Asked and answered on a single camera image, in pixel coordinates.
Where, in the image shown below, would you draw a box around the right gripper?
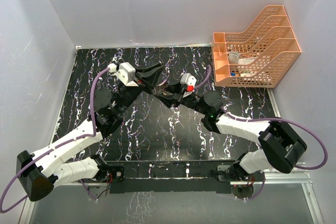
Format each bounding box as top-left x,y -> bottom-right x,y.
154,79 -> 208,115

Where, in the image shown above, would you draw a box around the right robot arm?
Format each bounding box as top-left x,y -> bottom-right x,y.
155,83 -> 307,180

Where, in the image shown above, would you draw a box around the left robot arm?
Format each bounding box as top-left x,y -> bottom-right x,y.
16,62 -> 164,201

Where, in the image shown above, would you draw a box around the black base frame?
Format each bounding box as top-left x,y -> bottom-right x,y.
78,160 -> 266,196

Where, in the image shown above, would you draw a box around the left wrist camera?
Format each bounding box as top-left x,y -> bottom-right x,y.
115,62 -> 138,87

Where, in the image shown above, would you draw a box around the metal keyring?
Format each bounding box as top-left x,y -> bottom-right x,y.
155,67 -> 171,90

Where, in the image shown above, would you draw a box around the papers in organizer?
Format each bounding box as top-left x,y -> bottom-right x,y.
228,52 -> 257,65

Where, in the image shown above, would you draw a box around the orange file organizer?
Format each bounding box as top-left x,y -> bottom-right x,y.
212,5 -> 301,88

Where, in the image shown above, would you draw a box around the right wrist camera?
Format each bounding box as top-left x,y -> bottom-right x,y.
180,73 -> 196,98

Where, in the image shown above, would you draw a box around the aluminium rail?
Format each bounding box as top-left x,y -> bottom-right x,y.
29,162 -> 312,186

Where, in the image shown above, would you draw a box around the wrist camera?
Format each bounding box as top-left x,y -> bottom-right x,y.
180,73 -> 196,98
115,62 -> 138,87

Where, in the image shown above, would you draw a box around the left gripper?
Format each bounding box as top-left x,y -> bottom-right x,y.
115,62 -> 165,115

